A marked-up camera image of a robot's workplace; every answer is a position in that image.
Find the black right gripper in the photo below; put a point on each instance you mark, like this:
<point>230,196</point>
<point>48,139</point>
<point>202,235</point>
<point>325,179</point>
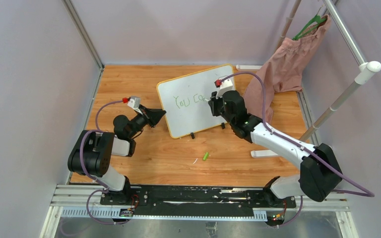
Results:
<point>214,102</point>

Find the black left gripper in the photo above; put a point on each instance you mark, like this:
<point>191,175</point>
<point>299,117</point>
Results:
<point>151,117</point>

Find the yellow-framed whiteboard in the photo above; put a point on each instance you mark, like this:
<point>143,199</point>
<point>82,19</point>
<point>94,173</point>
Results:
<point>183,100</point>

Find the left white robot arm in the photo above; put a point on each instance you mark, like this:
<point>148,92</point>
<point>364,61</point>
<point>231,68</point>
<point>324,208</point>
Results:
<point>93,150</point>

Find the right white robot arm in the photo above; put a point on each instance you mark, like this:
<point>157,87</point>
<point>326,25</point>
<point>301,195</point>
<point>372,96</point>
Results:
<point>318,165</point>

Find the pink cloth shorts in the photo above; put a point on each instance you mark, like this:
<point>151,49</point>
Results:
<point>283,71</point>

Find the green clothes hanger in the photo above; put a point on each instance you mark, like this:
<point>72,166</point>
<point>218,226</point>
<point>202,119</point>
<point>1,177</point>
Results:
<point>311,25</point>

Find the white metal clothes rack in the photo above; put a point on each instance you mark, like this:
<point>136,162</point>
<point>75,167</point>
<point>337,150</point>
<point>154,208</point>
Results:
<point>339,78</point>

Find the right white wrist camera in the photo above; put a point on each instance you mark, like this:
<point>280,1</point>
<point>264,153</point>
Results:
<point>225,86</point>

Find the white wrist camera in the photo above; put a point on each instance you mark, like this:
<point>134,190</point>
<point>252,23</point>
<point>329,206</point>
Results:
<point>134,103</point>
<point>225,86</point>

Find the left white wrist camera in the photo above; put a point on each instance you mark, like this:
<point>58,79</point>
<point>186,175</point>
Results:
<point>134,103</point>

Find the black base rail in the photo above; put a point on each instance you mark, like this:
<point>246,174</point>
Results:
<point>171,202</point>

